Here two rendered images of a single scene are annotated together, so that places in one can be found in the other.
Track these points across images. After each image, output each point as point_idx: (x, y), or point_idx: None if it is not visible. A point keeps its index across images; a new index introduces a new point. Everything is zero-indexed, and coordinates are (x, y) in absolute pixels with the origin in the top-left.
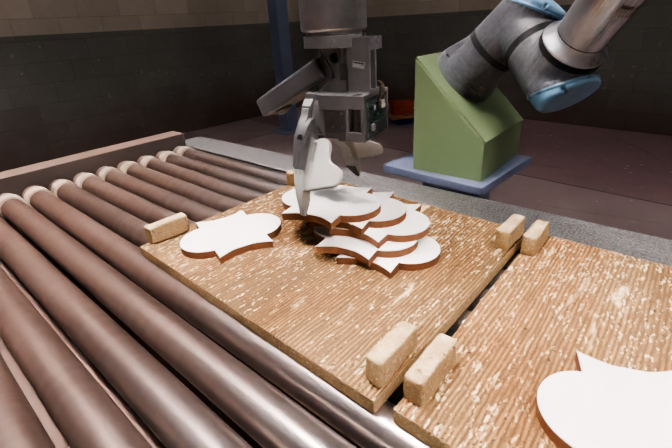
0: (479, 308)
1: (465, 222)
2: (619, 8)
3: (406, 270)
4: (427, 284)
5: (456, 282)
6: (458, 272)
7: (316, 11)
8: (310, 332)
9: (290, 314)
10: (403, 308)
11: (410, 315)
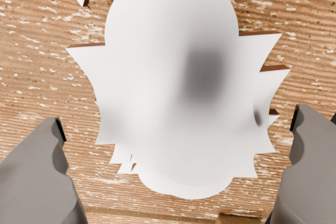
0: (125, 218)
1: (267, 187)
2: None
3: None
4: (131, 189)
5: (147, 203)
6: (163, 201)
7: None
8: (12, 145)
9: (11, 120)
10: (90, 185)
11: (86, 191)
